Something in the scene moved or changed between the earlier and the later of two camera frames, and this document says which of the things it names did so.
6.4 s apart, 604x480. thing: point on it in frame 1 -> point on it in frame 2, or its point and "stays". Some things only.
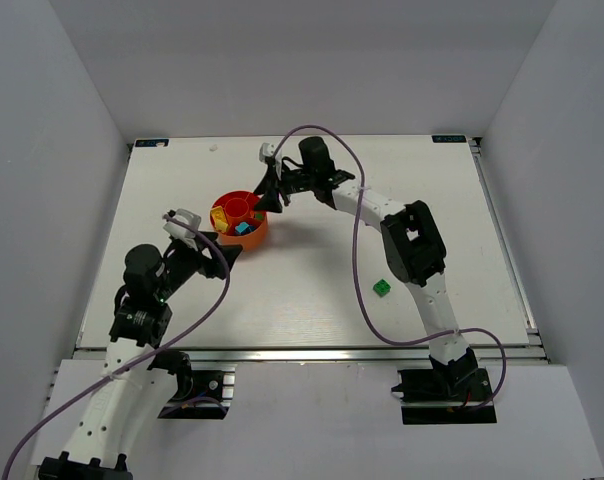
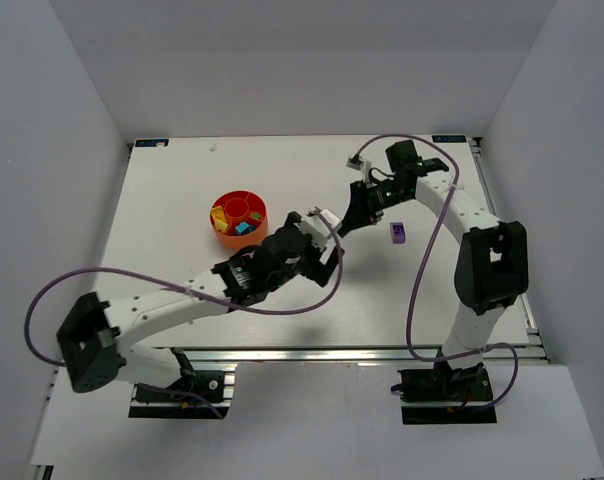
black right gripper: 283,186 -> 364,201
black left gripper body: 211,261 -> 308,255
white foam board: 342,418 stays
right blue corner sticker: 449,139 stays
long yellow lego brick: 220,220 stays
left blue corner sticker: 151,142 stays
